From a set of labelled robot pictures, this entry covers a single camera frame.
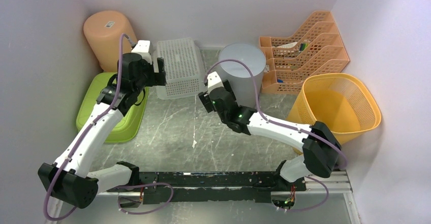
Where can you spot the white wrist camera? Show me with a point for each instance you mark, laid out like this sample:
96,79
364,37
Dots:
213,81
144,48

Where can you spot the orange plastic file organizer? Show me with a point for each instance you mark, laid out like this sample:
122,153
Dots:
287,69

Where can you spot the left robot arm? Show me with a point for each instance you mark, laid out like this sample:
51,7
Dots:
69,178

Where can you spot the green plastic tub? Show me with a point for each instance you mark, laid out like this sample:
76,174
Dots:
128,127

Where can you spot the orange plastic bucket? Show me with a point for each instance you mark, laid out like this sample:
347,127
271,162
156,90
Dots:
102,31

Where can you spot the white paper booklet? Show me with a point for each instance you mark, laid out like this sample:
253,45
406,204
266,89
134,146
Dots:
288,46

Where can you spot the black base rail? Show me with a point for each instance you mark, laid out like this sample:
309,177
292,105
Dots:
203,196

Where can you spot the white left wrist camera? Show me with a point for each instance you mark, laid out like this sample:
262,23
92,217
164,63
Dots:
144,48

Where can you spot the coloured marker set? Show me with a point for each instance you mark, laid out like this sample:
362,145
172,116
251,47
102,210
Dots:
303,45

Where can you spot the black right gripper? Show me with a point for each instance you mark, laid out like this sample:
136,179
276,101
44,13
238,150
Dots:
206,102

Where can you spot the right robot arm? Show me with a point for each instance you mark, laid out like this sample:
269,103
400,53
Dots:
319,147

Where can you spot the grey plastic bin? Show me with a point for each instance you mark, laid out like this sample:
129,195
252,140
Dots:
243,66

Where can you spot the yellow mesh waste basket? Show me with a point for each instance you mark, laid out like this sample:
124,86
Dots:
339,100

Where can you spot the white perforated plastic basket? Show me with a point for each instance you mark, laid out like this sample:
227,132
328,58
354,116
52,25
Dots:
184,69

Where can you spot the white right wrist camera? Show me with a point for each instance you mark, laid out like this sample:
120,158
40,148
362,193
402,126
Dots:
213,81

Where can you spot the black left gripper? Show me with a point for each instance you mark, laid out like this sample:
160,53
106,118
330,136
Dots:
157,78

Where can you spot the aluminium frame rail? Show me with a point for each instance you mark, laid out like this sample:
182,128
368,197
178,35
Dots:
336,182

